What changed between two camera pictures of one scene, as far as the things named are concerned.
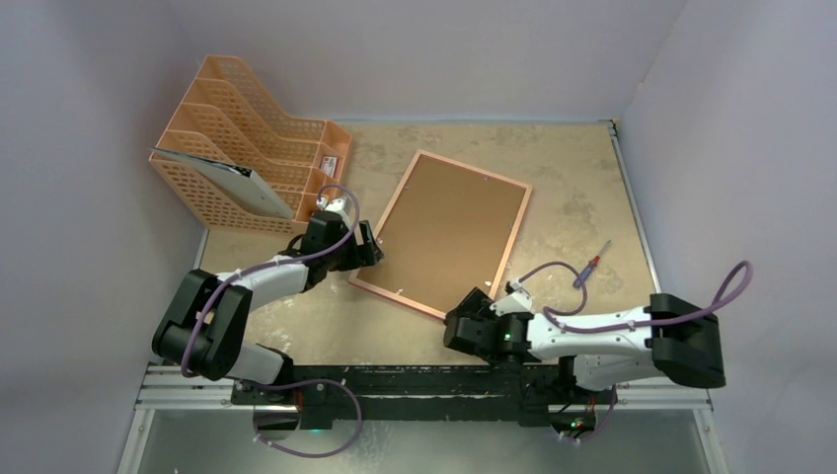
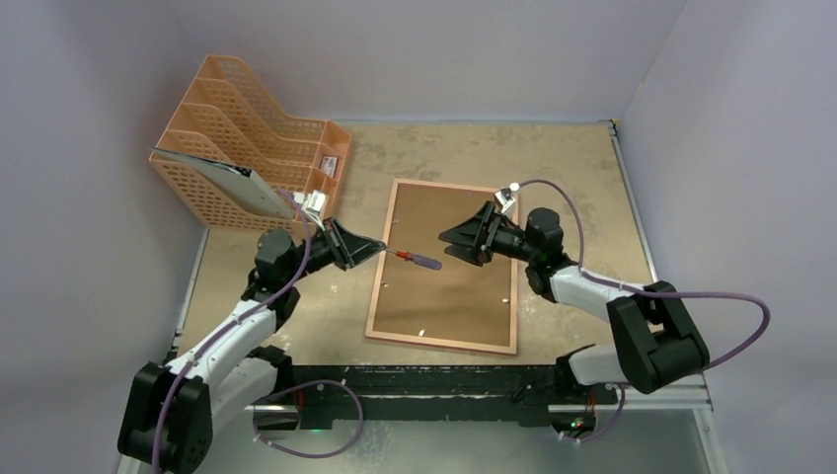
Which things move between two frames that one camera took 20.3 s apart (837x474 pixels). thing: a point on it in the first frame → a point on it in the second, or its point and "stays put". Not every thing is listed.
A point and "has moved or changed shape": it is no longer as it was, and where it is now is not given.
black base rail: [537, 396] stays put
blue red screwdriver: [589, 268] → [418, 260]
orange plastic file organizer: [228, 116] stays put
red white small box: [329, 164] stays put
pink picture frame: [444, 233] has moved or changed shape
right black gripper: [467, 314] → [489, 234]
